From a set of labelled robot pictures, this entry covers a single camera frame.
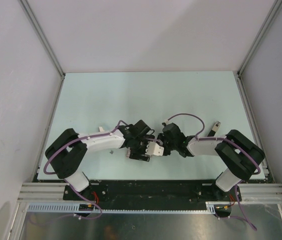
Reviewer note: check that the left aluminium frame post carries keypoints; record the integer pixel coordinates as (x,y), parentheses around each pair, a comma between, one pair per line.
(31,16)

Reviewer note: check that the white stapler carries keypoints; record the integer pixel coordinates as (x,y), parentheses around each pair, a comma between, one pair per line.
(101,129)

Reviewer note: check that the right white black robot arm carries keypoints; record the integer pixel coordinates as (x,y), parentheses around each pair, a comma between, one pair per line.
(240,155)

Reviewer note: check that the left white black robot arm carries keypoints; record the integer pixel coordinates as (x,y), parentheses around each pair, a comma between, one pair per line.
(65,154)

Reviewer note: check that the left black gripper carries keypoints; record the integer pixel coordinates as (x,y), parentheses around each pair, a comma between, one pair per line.
(135,155)

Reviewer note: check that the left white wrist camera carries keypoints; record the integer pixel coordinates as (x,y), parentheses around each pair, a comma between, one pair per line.
(154,149)

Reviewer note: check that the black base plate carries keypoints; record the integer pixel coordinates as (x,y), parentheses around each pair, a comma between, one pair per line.
(152,195)

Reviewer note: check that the right aluminium frame post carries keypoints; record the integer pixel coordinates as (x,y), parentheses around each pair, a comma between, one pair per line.
(261,34)

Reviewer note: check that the aluminium frame post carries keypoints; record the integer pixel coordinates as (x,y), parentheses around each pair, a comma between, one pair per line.
(261,34)
(31,16)

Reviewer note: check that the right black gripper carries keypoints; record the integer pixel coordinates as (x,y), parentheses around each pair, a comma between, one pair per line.
(160,137)

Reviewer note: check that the red staple box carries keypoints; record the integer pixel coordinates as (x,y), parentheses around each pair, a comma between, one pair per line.
(128,152)

